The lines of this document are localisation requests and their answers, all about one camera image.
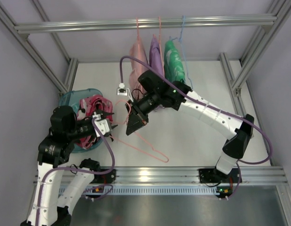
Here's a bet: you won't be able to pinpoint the pink patterned trousers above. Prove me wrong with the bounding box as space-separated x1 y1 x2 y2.
77 95 113 150

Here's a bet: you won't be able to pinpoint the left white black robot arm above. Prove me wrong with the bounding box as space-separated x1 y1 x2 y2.
21 105 115 226

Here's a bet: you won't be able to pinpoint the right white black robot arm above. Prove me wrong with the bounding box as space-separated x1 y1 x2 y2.
126 70 254 176

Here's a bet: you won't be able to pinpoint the light pink trousers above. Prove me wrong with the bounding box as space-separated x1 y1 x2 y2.
129 39 148 99

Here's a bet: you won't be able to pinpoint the purple trousers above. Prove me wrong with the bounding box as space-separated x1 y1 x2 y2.
149 34 165 76

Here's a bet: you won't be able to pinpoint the green patterned trousers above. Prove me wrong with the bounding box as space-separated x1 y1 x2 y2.
164 40 185 82

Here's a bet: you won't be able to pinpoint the teal plastic bin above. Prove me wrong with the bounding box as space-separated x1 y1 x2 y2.
58 89 102 153

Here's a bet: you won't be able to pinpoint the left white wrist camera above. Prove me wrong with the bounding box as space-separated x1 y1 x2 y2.
92 114 112 137

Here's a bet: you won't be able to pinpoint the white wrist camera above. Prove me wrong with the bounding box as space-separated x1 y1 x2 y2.
92 114 112 137
117 83 132 100

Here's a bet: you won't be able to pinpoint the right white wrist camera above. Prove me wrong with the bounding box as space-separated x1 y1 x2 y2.
117 83 132 100

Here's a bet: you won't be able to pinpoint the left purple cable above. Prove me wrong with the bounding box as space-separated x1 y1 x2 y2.
35 120 117 226

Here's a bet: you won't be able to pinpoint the purple cable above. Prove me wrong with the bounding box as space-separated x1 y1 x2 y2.
119 56 274 201
35 120 117 226

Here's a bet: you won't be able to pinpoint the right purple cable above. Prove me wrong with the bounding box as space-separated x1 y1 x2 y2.
119 56 274 201

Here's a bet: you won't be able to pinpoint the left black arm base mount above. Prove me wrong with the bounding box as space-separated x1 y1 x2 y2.
92 169 117 184

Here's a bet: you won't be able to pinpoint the slotted grey cable duct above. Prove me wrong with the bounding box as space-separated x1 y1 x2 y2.
83 185 233 195

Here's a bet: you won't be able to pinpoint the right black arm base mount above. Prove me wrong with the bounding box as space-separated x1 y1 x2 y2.
198 168 240 184

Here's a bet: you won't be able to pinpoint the aluminium hanging rail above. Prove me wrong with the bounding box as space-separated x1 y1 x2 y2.
14 14 277 34

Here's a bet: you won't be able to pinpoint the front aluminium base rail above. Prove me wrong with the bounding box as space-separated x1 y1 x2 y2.
113 166 288 186

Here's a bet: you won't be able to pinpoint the aluminium frame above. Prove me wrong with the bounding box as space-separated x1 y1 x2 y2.
0 0 291 226

